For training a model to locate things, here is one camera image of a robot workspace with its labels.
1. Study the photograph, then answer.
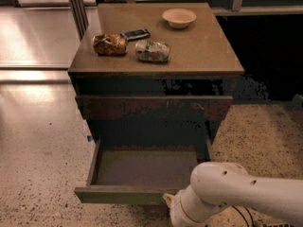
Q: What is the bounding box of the black floor cable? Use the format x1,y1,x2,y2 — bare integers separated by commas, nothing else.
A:
231,205,256,227

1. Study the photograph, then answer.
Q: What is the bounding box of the brown wooden drawer cabinet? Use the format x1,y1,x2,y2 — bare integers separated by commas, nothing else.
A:
67,2,245,219

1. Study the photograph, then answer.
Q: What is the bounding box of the brown top drawer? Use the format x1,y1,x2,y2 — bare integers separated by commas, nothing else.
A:
76,96,233,121

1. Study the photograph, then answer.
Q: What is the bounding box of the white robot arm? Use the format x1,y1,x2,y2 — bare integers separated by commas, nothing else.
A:
163,162,303,227

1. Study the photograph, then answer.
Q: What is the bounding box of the brown crumpled snack bag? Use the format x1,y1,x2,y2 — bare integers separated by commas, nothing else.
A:
93,34,127,56

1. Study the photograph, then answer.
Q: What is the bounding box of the beige ceramic bowl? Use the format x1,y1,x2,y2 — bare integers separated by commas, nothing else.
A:
162,9,197,29

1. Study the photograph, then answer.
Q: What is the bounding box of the dark blue snack bar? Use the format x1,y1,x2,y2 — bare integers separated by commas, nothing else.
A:
121,29,151,42

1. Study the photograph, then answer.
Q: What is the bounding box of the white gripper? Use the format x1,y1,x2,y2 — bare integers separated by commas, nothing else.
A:
163,189,202,227

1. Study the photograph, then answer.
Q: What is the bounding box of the brown drawer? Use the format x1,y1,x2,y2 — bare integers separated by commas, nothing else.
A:
75,141,210,205
76,96,233,121

